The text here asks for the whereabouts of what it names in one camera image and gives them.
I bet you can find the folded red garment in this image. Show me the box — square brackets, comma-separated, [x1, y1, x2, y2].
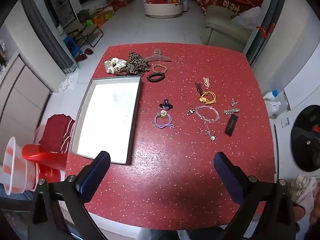
[39, 114, 75, 154]

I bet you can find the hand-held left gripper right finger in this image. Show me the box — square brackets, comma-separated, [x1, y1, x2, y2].
[213, 151, 297, 240]

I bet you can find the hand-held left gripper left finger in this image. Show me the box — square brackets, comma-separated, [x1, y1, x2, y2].
[32, 151, 111, 240]

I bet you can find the red plastic stool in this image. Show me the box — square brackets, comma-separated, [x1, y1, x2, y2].
[22, 144, 69, 193]

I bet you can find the orange striped plastic cup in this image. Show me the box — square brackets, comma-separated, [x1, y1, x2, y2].
[0, 136, 38, 195]

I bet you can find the black spiral hair tie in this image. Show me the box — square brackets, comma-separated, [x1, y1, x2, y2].
[147, 72, 166, 82]

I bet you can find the white plastic bag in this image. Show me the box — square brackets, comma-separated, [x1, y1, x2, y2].
[234, 6, 262, 32]

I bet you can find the dark purple hair claw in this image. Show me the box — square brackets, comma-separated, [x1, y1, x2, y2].
[159, 99, 173, 110]

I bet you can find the black rectangular hair clip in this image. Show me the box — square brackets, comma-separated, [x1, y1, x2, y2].
[224, 114, 238, 136]

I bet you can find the white floor cloth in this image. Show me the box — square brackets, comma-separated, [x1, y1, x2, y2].
[59, 74, 79, 93]

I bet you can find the purple flower hair tie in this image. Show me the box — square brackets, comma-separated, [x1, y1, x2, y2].
[154, 110, 175, 130]

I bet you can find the beige cabinet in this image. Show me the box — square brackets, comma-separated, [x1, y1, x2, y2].
[0, 52, 52, 160]

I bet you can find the round white coffee table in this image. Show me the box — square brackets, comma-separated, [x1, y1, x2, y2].
[143, 0, 184, 19]

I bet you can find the white detergent bottle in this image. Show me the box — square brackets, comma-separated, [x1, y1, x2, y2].
[264, 90, 288, 117]

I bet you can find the grey tray with white inside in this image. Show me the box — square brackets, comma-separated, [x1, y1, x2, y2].
[70, 76, 143, 165]

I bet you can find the silver chain bracelet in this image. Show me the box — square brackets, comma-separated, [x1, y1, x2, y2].
[185, 106, 220, 125]

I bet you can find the red ribbon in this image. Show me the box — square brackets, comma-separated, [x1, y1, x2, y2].
[256, 22, 275, 39]

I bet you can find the patterned white cloth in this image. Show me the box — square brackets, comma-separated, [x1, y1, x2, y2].
[291, 174, 318, 207]

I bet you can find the blue plastic stool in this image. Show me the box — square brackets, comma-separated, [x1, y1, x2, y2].
[63, 36, 83, 57]

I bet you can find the grey curtain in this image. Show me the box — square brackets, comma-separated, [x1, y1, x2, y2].
[21, 0, 80, 74]

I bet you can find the clear hair claw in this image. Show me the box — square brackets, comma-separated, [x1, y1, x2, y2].
[146, 48, 172, 63]

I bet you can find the silver pendant necklace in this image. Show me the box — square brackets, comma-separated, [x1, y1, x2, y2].
[204, 120, 217, 141]

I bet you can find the stack of red gift boxes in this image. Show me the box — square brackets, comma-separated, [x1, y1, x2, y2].
[106, 0, 135, 12]

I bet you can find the green leafy bundle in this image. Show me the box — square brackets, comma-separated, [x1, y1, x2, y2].
[77, 9, 94, 22]

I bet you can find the beige sofa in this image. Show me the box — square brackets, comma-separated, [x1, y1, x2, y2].
[201, 5, 253, 53]

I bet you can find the leopard print scrunchie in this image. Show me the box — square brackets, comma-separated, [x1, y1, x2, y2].
[116, 51, 150, 77]

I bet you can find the yellow beaded hair tie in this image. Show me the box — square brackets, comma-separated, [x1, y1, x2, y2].
[199, 91, 216, 105]

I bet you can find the folding chair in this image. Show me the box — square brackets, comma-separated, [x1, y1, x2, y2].
[64, 20, 104, 48]

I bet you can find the white satin scrunchie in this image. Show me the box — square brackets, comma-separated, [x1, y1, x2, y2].
[104, 57, 128, 75]

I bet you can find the white washing machine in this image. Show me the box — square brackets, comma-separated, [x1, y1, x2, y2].
[274, 105, 320, 180]

